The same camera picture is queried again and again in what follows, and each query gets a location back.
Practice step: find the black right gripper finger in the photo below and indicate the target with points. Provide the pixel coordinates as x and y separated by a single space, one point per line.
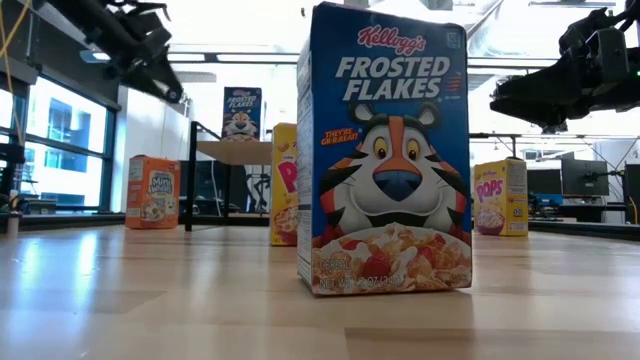
545 114
555 82

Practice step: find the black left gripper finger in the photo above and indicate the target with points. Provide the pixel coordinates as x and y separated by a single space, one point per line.
142 82
167 82

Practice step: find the blue Frosted Flakes cereal box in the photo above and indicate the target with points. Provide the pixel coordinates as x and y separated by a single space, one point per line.
395 165
242 115

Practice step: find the yellow Corn Pops cereal box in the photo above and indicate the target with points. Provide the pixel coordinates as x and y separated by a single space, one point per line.
495 200
285 190

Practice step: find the orange Mini-Wheats cereal box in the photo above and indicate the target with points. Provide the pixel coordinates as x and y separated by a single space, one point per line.
150 195

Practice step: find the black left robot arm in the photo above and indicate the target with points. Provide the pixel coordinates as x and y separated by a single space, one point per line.
90 20

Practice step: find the wooden shelf with black legs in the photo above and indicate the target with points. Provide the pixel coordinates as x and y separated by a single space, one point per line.
235 152

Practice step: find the black computer monitor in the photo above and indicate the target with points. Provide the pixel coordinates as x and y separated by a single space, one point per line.
585 177
545 182

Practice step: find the black background desk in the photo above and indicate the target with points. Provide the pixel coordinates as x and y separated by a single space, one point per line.
575 210

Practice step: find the black equipment box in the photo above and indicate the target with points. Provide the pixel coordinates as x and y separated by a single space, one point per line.
631 190

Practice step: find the black dome camera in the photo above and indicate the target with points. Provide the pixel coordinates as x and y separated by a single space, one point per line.
174 95

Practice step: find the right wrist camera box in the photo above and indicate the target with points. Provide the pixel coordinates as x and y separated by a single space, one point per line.
610 55

